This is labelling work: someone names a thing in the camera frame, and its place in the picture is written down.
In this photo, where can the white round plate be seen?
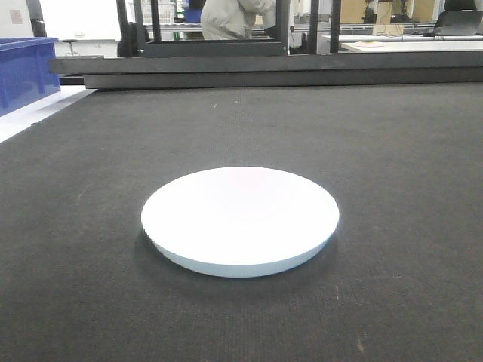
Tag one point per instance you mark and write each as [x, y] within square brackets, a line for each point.
[240, 222]

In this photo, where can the white background table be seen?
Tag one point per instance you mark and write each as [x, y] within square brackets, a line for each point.
[408, 43]

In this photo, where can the black stool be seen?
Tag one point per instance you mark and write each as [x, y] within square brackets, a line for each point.
[71, 51]

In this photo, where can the blue plastic tray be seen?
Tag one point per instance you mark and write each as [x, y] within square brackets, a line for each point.
[25, 71]

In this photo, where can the person in beige jacket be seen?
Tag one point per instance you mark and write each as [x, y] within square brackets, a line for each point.
[226, 20]

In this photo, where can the black laptop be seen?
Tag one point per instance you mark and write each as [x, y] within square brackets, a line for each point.
[457, 23]

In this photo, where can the black metal frame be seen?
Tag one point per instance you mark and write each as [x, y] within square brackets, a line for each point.
[134, 41]

